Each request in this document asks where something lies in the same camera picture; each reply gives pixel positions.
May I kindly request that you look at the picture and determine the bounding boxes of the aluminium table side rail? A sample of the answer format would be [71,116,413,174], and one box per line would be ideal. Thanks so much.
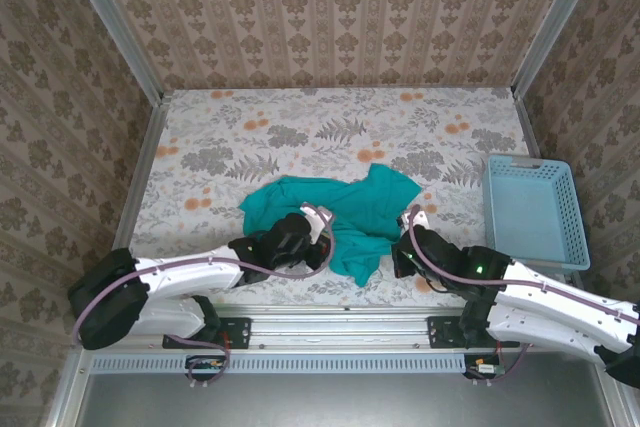
[513,94,640,427]
[42,96,171,427]

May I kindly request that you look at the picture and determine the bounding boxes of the teal t-shirt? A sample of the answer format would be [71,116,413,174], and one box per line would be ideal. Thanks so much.
[238,163,424,288]

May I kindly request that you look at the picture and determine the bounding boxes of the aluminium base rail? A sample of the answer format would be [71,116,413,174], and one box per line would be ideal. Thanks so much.
[214,304,471,352]

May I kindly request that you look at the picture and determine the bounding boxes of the grey metal floor panel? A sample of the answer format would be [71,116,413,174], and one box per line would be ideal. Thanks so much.
[74,371,617,427]

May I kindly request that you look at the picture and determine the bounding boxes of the aluminium frame post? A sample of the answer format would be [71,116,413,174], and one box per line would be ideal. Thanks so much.
[510,0,610,99]
[55,0,167,104]

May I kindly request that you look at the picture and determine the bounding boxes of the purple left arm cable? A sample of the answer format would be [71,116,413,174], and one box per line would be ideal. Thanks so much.
[71,201,337,348]

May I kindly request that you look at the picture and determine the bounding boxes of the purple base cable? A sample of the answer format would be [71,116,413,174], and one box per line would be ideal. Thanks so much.
[472,339,535,389]
[164,329,232,391]

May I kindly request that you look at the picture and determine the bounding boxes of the light blue plastic basket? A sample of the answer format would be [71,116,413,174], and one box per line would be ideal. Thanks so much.
[482,154,592,276]

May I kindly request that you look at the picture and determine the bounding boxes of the floral table cover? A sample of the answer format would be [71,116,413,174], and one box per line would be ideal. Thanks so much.
[102,87,544,308]

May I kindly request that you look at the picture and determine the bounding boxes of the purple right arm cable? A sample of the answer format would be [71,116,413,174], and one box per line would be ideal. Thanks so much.
[407,204,640,326]

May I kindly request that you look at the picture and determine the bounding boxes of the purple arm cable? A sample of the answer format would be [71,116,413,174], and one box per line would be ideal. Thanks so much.
[407,204,640,326]
[71,201,337,348]

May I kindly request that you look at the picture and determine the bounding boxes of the small black electronics board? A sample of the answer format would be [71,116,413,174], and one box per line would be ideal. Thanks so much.
[185,354,227,381]
[463,354,505,379]

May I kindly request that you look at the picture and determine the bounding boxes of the slotted grey cable duct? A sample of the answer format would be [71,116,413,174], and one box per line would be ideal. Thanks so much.
[91,354,469,375]

